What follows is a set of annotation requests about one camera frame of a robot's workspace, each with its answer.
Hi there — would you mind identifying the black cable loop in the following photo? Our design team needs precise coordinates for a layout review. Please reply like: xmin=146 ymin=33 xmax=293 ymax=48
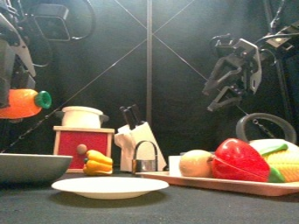
xmin=69 ymin=0 xmax=97 ymax=41

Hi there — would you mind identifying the red toy bell pepper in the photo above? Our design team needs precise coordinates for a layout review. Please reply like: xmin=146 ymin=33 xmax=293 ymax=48
xmin=211 ymin=137 xmax=272 ymax=183

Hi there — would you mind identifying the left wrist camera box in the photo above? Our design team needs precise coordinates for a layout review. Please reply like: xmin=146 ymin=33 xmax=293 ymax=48
xmin=29 ymin=3 xmax=72 ymax=42

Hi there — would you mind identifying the orange toy carrot green top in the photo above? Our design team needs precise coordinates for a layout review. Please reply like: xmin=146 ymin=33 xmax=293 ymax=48
xmin=0 ymin=88 xmax=52 ymax=120

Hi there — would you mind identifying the white kettle grey handle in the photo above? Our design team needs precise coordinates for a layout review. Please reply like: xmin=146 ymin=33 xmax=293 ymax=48
xmin=235 ymin=112 xmax=299 ymax=154

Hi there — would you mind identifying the white toy knife block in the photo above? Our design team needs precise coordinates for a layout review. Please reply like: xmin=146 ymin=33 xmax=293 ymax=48
xmin=113 ymin=121 xmax=168 ymax=173

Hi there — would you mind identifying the yellow toy corn green husk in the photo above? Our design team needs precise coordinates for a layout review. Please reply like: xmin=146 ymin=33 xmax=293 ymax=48
xmin=257 ymin=143 xmax=299 ymax=184

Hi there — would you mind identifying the black toy knife handle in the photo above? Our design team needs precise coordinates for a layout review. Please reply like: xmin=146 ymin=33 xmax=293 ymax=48
xmin=125 ymin=106 xmax=140 ymax=128
xmin=117 ymin=106 xmax=133 ymax=131
xmin=130 ymin=103 xmax=146 ymax=126

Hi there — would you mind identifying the wooden tray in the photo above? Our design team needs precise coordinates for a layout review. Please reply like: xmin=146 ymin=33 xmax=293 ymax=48
xmin=134 ymin=171 xmax=299 ymax=197

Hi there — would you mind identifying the yellow toy bell pepper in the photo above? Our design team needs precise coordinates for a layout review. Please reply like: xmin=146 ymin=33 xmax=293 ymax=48
xmin=81 ymin=149 xmax=114 ymax=177

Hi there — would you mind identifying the red wooden toy cabinet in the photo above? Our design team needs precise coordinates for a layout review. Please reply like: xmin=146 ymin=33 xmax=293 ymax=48
xmin=52 ymin=125 xmax=116 ymax=174

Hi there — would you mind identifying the black hanging cable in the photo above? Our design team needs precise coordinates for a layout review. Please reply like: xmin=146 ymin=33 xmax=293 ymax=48
xmin=263 ymin=0 xmax=289 ymax=36

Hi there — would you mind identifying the beige toy onion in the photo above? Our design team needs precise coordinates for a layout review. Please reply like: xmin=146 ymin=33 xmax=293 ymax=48
xmin=177 ymin=149 xmax=215 ymax=179

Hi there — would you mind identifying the small white block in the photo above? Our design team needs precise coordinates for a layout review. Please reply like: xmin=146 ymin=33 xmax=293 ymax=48
xmin=166 ymin=155 xmax=184 ymax=177

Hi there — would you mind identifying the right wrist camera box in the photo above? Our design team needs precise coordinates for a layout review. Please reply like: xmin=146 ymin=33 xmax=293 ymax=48
xmin=209 ymin=33 xmax=237 ymax=58

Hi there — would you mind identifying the grey bowl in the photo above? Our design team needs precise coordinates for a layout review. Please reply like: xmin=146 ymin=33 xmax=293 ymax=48
xmin=0 ymin=152 xmax=73 ymax=185

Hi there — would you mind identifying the vertical metal frame pole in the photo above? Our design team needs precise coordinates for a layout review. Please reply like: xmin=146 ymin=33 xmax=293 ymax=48
xmin=144 ymin=0 xmax=154 ymax=127

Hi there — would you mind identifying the small white plate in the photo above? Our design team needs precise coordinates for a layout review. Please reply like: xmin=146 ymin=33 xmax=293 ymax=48
xmin=50 ymin=176 xmax=170 ymax=200

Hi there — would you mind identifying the white toy pot with lid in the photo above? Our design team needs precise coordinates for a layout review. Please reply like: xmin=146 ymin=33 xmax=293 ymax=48
xmin=53 ymin=105 xmax=110 ymax=130

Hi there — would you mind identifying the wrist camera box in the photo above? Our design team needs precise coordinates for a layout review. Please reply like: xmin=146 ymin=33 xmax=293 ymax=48
xmin=29 ymin=3 xmax=72 ymax=42
xmin=209 ymin=33 xmax=237 ymax=58

